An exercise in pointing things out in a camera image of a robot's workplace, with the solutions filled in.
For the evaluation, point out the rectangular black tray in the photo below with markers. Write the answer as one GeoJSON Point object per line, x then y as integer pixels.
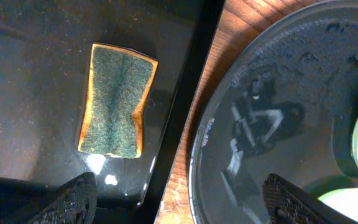
{"type": "Point", "coordinates": [45, 53]}

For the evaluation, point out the round black tray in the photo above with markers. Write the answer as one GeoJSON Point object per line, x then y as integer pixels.
{"type": "Point", "coordinates": [288, 105]}

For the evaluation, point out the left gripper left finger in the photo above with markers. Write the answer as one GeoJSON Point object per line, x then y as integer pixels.
{"type": "Point", "coordinates": [73, 202]}

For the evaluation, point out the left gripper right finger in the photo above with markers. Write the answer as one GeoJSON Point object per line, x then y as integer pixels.
{"type": "Point", "coordinates": [288, 203]}

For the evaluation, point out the orange green scrub sponge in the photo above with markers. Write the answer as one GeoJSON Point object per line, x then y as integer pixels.
{"type": "Point", "coordinates": [119, 83]}

